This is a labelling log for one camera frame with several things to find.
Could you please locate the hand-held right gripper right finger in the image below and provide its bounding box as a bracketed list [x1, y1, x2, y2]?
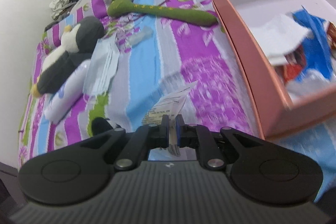
[175, 114, 265, 170]

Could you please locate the white cylindrical pack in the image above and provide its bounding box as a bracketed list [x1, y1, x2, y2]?
[44, 59, 92, 125]

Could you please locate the striped colourful bedsheet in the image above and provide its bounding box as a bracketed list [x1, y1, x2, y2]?
[17, 0, 336, 169]

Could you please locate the pink cardboard box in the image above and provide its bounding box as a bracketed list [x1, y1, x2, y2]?
[202, 0, 336, 140]

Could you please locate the green plush snake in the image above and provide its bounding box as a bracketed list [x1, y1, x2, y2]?
[107, 0, 219, 28]

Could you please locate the light blue face mask pack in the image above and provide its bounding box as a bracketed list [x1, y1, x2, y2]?
[83, 38, 120, 96]

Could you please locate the white printed packet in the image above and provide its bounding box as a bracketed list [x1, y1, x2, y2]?
[143, 80, 198, 155]

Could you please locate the blue snack bag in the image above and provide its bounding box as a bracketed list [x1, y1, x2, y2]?
[283, 5, 336, 83]

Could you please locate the white tissue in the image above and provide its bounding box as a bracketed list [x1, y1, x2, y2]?
[259, 13, 314, 65]

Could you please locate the red candy wrapper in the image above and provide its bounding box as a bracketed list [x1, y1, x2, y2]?
[327, 22, 336, 50]

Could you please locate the white crumpled cloth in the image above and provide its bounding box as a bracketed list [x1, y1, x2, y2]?
[49, 0, 71, 20]

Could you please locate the small clear bottle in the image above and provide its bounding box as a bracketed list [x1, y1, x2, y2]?
[129, 26, 153, 47]

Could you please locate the grey penguin plush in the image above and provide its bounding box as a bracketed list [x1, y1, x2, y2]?
[30, 16, 105, 97]

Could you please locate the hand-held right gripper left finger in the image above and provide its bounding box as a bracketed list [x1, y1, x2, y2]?
[79, 115, 170, 171]

